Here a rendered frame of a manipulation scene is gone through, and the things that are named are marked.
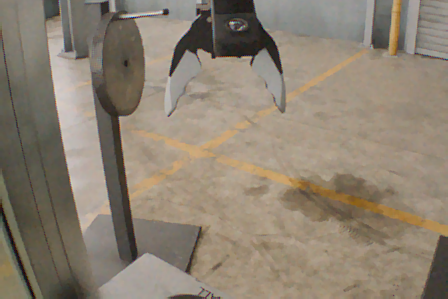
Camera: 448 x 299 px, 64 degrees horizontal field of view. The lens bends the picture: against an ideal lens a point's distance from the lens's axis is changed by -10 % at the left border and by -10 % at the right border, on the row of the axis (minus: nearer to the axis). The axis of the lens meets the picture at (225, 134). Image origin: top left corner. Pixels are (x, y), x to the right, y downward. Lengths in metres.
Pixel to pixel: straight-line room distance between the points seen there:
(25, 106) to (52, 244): 0.09
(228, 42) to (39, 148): 0.22
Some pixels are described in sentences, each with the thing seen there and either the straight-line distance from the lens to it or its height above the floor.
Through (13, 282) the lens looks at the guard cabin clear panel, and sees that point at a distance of 0.29.
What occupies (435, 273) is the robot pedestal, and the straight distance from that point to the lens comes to 0.56.
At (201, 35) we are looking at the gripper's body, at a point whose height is 1.02.
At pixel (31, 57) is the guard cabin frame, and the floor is 1.06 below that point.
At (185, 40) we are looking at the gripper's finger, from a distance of 0.47.
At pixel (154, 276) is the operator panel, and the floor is 0.90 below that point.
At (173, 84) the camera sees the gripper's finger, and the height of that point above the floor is 0.96.
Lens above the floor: 1.10
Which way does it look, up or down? 25 degrees down
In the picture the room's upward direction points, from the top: straight up
